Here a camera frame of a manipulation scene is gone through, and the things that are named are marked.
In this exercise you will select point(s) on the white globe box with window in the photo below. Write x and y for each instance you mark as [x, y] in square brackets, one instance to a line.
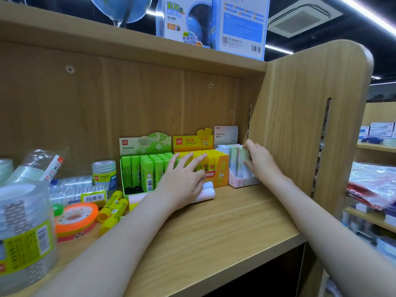
[174, 26]

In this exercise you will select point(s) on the yellow glue stick display box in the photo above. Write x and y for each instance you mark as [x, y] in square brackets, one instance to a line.
[185, 142]

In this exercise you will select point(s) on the person's left hand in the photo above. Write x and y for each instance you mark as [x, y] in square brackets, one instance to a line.
[179, 185]

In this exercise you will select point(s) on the clear tape tube red label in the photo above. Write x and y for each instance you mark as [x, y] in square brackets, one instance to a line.
[40, 165]

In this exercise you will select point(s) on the white stapler boxes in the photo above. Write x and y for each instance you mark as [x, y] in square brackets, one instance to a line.
[382, 129]

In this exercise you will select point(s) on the row of yellow glue sticks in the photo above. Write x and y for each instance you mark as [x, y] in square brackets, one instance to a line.
[213, 156]

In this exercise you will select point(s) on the person's right forearm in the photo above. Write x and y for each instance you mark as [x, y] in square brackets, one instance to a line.
[324, 231]

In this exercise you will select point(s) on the person's right hand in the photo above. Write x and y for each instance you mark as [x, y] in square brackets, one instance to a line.
[263, 163]

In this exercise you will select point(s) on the white pink display box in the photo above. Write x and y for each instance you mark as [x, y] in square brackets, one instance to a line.
[225, 134]

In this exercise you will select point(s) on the blue stapler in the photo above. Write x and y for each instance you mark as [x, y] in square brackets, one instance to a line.
[371, 139]

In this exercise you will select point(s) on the person's left forearm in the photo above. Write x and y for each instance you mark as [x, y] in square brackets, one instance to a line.
[117, 244]

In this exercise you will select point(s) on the ceiling light strip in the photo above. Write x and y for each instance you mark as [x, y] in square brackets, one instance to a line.
[278, 49]
[368, 13]

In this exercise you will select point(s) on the green glue stick display box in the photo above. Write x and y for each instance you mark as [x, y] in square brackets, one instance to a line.
[139, 143]

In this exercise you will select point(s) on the ceiling air conditioner vent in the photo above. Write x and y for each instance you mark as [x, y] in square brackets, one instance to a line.
[304, 20]

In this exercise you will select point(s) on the pastel pink green glue stick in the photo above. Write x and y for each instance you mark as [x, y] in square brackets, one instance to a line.
[234, 160]

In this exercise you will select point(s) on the clear tape pack green label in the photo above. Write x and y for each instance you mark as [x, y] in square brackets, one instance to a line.
[104, 176]

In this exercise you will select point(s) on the person's left middle finger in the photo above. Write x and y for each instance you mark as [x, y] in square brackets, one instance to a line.
[199, 161]

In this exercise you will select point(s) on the blue globe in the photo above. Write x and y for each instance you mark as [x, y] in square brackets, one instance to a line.
[120, 7]

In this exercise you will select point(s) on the small green tape roll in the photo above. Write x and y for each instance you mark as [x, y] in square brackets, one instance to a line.
[58, 210]

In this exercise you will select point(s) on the row of green glue sticks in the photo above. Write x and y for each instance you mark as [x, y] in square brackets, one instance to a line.
[145, 170]

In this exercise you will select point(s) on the blue white product box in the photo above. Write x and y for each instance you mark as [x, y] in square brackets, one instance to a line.
[241, 24]

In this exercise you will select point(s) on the clear tape pack yellow label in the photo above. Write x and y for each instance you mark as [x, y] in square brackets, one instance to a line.
[80, 196]

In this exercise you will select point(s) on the wooden shelf unit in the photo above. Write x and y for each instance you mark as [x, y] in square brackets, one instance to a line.
[287, 105]

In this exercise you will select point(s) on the loose yellow glue stick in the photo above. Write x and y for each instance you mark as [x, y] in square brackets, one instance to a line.
[111, 204]
[115, 216]

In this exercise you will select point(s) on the metal shelf rail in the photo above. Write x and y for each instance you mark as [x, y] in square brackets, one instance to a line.
[249, 120]
[321, 145]

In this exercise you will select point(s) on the person's right thumb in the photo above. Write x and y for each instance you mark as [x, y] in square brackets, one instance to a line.
[250, 144]

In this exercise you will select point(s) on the orange tape roll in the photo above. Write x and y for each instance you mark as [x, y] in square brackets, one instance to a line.
[75, 224]

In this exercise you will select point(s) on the pile of red plastic packets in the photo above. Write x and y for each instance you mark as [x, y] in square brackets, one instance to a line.
[371, 182]

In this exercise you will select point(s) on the clear wrapped tape pack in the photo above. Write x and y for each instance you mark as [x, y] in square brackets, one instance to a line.
[72, 181]

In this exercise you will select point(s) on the large clear tape roll stack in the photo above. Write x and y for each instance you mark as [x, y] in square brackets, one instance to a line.
[24, 238]

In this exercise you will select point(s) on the pastel white glue stick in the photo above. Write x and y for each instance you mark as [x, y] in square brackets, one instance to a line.
[223, 154]

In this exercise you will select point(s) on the background wooden shelf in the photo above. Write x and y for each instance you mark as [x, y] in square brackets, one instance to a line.
[376, 114]

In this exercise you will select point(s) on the person's left thumb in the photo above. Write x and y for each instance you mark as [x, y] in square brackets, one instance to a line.
[202, 188]

